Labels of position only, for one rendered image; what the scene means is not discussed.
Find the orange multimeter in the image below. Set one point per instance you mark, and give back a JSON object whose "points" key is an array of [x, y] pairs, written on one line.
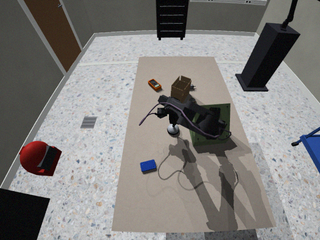
{"points": [[154, 84]]}

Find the brown cardboard box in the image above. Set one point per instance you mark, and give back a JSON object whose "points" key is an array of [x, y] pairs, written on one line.
{"points": [[181, 88]]}

